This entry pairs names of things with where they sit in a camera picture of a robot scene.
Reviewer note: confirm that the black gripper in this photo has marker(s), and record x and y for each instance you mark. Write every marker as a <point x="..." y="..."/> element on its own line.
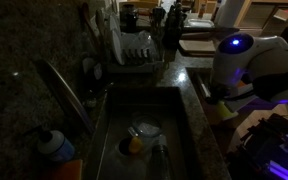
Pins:
<point x="219" y="91"/>

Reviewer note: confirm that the yellow green sponge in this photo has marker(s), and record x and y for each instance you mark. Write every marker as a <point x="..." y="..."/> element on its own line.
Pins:
<point x="224" y="112"/>

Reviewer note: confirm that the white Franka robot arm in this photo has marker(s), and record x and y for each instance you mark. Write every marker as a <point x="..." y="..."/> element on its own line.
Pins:
<point x="267" y="63"/>

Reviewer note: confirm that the stainless steel sink basin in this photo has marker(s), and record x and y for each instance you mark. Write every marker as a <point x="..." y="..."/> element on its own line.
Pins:
<point x="144" y="163"/>

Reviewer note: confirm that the orange sponge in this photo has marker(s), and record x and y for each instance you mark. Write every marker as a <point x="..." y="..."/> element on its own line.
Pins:
<point x="67" y="170"/>

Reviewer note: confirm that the white open drawer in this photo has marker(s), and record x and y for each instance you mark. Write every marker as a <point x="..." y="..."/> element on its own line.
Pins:
<point x="202" y="88"/>

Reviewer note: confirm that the orange cloth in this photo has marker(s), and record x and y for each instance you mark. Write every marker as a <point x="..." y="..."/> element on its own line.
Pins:
<point x="241" y="84"/>

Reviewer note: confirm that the light wooden cutting board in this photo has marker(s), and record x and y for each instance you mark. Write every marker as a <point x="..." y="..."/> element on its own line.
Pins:
<point x="197" y="46"/>

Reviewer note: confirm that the black electronics with purple light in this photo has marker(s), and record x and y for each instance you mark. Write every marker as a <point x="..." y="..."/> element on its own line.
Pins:
<point x="270" y="150"/>

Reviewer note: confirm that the clear glass bowl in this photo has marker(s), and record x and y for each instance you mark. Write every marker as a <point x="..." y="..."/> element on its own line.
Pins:
<point x="146" y="126"/>

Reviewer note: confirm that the dark bottle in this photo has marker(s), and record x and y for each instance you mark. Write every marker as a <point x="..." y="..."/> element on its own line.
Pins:
<point x="160" y="160"/>

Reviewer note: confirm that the white rectangular tray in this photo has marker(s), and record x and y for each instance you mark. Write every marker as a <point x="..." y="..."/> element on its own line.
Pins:
<point x="200" y="23"/>

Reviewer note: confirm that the white dish rack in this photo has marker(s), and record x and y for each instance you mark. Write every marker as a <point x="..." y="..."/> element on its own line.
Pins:
<point x="140" y="63"/>

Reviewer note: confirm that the white paper towel roll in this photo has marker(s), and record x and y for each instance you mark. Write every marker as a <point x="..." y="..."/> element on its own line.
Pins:
<point x="229" y="13"/>

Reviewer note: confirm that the black knife block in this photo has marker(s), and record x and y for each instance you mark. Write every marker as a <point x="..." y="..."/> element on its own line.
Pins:
<point x="174" y="25"/>

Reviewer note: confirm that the small red-capped bottle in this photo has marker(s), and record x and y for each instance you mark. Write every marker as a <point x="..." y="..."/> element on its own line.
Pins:
<point x="202" y="10"/>

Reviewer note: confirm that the clear plastic container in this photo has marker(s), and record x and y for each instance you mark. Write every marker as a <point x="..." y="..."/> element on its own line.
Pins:
<point x="136" y="40"/>

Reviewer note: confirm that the black utensil holder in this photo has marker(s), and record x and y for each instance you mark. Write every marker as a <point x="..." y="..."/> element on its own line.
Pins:
<point x="158" y="16"/>

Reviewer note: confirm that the large white plate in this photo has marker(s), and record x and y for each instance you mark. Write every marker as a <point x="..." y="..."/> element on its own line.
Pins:
<point x="117" y="48"/>

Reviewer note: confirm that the dark glass jar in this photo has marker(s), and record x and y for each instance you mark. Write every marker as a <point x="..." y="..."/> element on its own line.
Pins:
<point x="128" y="18"/>

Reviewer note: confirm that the small white plate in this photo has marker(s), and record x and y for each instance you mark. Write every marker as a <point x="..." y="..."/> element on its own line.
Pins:
<point x="114" y="23"/>

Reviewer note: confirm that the light wooden spatula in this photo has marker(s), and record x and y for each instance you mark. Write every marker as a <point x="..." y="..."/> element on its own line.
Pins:
<point x="100" y="21"/>

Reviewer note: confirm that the long silver faucet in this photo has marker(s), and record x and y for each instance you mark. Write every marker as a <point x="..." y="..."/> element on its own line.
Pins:
<point x="67" y="96"/>

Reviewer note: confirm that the brown wooden spoon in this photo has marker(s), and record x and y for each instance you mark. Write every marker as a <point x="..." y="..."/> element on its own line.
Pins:
<point x="88" y="23"/>

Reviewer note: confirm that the white soap dispenser bottle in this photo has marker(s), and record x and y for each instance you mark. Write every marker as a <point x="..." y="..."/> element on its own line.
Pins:
<point x="55" y="146"/>

